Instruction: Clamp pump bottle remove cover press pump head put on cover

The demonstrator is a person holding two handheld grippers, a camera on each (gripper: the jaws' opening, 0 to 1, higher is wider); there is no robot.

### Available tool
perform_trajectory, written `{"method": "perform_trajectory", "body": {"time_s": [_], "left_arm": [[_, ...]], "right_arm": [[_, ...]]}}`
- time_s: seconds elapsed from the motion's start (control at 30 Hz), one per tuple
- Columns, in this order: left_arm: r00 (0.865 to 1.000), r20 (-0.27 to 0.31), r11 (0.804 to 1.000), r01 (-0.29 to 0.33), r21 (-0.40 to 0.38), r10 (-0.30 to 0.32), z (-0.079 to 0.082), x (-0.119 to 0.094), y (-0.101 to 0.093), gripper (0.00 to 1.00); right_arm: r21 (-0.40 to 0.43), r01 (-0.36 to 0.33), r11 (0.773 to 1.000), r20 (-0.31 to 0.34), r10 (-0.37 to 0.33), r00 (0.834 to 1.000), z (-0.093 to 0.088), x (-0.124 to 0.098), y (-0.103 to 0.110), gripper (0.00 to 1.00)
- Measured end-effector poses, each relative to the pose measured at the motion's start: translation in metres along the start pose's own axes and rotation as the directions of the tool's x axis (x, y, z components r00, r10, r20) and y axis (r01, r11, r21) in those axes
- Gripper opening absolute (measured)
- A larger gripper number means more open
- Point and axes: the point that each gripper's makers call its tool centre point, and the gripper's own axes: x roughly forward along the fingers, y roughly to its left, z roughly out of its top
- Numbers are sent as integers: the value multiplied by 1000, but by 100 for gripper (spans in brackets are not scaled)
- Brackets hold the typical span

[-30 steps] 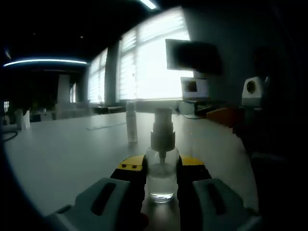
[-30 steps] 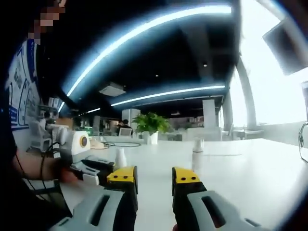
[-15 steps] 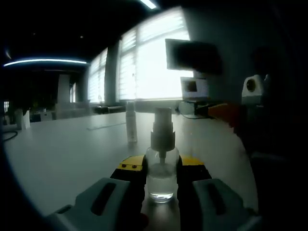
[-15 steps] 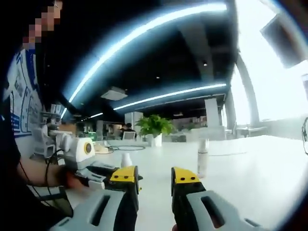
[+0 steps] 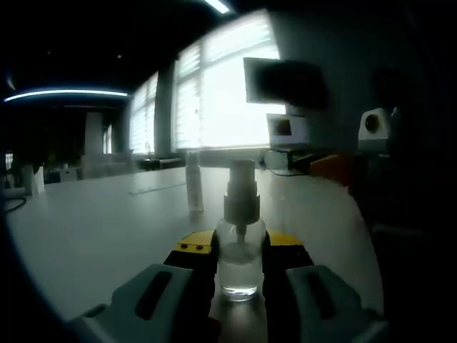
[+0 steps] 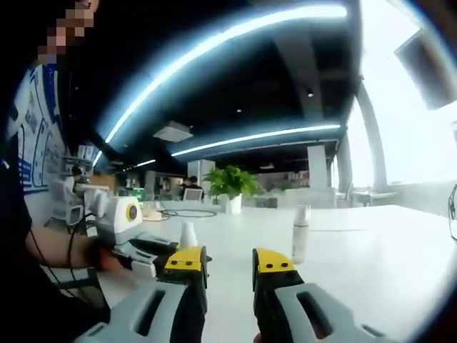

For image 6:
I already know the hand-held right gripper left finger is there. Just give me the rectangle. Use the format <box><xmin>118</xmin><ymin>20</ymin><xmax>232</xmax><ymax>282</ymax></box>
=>
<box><xmin>73</xmin><ymin>244</ymin><xmax>209</xmax><ymax>343</ymax></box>

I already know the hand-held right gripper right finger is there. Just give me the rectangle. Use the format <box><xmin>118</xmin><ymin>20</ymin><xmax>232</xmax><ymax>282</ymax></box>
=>
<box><xmin>251</xmin><ymin>247</ymin><xmax>388</xmax><ymax>343</ymax></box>

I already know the narrow clear pump cover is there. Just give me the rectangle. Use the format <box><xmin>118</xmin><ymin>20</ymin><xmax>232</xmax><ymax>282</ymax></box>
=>
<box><xmin>181</xmin><ymin>221</ymin><xmax>199</xmax><ymax>248</ymax></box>

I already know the white pump bottle red label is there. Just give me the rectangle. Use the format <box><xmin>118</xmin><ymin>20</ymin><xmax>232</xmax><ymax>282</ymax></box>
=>
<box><xmin>291</xmin><ymin>205</ymin><xmax>313</xmax><ymax>264</ymax></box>

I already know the wide clear pump cover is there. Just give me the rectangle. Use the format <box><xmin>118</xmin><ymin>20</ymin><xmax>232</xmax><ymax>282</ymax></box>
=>
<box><xmin>295</xmin><ymin>205</ymin><xmax>313</xmax><ymax>225</ymax></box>

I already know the person's left hand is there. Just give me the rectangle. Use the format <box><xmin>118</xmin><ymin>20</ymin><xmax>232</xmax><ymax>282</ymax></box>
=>
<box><xmin>94</xmin><ymin>242</ymin><xmax>125</xmax><ymax>272</ymax></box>

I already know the beige tissue box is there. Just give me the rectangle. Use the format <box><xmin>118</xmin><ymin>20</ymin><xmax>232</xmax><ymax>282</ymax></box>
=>
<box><xmin>142</xmin><ymin>209</ymin><xmax>166</xmax><ymax>223</ymax></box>

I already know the green plant in white pot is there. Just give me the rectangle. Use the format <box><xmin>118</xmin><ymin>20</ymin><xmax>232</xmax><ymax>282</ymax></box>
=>
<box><xmin>202</xmin><ymin>164</ymin><xmax>264</xmax><ymax>214</ymax></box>

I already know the white low partition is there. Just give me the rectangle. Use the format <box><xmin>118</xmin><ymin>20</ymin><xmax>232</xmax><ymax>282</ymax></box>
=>
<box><xmin>284</xmin><ymin>187</ymin><xmax>337</xmax><ymax>210</ymax></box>

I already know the ceiling air conditioning unit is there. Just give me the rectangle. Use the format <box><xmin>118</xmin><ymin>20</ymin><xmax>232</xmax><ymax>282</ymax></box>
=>
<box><xmin>153</xmin><ymin>120</ymin><xmax>194</xmax><ymax>142</ymax></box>

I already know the person's black shirt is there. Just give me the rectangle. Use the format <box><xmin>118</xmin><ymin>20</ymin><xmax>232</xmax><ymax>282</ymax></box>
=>
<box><xmin>0</xmin><ymin>53</ymin><xmax>108</xmax><ymax>343</ymax></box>

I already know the white pillar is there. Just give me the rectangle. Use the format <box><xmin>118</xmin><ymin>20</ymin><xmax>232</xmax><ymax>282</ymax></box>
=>
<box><xmin>307</xmin><ymin>146</ymin><xmax>328</xmax><ymax>190</ymax></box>

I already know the straight ceiling light strip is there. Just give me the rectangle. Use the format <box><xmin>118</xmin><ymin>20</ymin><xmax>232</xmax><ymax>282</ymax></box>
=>
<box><xmin>171</xmin><ymin>124</ymin><xmax>342</xmax><ymax>157</ymax></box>

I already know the long curved ceiling light strip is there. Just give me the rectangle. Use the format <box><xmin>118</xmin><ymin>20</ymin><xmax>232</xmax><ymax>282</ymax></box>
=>
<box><xmin>105</xmin><ymin>5</ymin><xmax>349</xmax><ymax>144</ymax></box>

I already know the black table cable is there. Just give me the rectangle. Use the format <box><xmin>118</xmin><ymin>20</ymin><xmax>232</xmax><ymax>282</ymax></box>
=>
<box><xmin>159</xmin><ymin>208</ymin><xmax>218</xmax><ymax>219</ymax></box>

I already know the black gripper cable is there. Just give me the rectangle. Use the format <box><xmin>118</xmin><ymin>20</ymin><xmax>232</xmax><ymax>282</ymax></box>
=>
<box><xmin>66</xmin><ymin>212</ymin><xmax>96</xmax><ymax>298</ymax></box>

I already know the thin dark body cable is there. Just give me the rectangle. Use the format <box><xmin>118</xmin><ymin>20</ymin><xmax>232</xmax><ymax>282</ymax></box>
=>
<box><xmin>28</xmin><ymin>224</ymin><xmax>78</xmax><ymax>297</ymax></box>

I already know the blue white wall poster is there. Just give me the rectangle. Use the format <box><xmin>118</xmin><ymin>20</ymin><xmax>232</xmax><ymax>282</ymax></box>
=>
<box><xmin>6</xmin><ymin>67</ymin><xmax>68</xmax><ymax>196</ymax></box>

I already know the wall-mounted monitor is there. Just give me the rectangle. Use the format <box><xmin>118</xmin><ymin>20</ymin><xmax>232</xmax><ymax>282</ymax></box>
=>
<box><xmin>394</xmin><ymin>28</ymin><xmax>455</xmax><ymax>111</ymax></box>

